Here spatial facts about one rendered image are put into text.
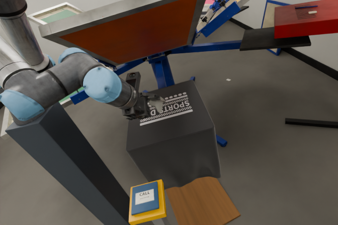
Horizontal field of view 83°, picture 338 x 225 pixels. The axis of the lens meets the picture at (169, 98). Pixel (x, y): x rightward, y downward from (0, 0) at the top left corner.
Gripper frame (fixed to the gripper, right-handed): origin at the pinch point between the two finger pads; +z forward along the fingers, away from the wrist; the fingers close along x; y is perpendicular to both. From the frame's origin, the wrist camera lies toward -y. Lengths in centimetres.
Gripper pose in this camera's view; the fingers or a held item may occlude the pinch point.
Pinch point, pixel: (147, 103)
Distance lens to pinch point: 76.3
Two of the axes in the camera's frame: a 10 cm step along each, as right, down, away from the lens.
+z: 2.1, 2.2, 9.5
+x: 9.7, -1.8, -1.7
